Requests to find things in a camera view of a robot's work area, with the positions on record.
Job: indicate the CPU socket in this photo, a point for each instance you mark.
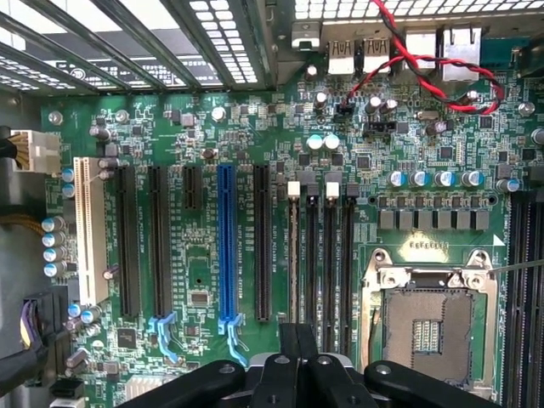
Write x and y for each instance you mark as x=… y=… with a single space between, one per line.
x=425 y=331

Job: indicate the blue expansion slot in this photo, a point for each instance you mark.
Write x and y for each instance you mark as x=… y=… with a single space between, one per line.
x=226 y=238

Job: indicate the light blue slot latch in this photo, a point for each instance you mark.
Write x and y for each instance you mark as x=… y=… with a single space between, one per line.
x=233 y=336
x=163 y=331

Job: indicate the silver finned chipset heatsink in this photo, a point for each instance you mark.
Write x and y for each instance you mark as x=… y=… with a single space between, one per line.
x=140 y=387

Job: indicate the white expansion slot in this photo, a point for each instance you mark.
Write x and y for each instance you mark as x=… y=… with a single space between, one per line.
x=91 y=234

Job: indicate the RAM slot white latches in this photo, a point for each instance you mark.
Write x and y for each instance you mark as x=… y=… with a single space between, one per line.
x=533 y=297
x=293 y=189
x=331 y=255

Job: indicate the grey metal PC case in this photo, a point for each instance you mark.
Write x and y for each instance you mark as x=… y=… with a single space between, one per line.
x=280 y=51

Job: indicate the thin metal locking lever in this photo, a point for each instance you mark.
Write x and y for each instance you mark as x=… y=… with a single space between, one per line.
x=518 y=268

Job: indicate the RAM slot black latches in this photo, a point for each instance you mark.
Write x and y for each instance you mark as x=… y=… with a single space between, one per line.
x=516 y=297
x=350 y=255
x=311 y=255

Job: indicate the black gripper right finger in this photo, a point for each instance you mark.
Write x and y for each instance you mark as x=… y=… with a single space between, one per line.
x=336 y=382

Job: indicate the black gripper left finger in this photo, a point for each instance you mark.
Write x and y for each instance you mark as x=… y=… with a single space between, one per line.
x=272 y=382

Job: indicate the white power connector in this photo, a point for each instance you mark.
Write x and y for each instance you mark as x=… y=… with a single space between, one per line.
x=40 y=153

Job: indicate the short black expansion slot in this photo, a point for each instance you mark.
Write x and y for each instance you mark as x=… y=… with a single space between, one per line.
x=192 y=187

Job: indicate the green Dell motherboard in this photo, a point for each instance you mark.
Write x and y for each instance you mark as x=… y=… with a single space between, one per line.
x=246 y=127

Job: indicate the long black expansion slot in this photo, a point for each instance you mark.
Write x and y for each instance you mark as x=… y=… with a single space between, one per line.
x=159 y=238
x=127 y=238
x=262 y=238

